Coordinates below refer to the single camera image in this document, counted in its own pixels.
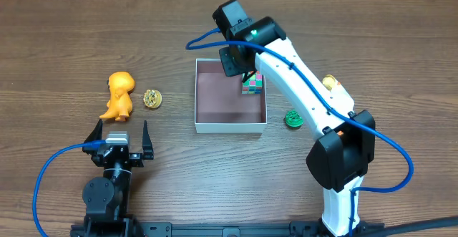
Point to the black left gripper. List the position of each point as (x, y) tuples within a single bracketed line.
[(119, 157)]

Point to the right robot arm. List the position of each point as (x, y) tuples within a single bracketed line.
[(344, 144)]

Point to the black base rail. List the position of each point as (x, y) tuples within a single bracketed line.
[(295, 228)]

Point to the white plush duck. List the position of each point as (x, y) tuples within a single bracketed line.
[(341, 98)]

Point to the orange dinosaur toy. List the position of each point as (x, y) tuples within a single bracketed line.
[(119, 105)]

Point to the white box pink interior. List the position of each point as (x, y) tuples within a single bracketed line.
[(220, 105)]

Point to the gold lattice wheel toy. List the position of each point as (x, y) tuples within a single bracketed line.
[(152, 99)]

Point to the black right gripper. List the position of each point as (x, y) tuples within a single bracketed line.
[(233, 65)]

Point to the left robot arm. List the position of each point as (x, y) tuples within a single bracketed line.
[(106, 197)]

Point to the multicoloured puzzle cube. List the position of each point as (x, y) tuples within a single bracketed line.
[(254, 86)]

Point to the green lattice wheel toy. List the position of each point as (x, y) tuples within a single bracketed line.
[(293, 120)]

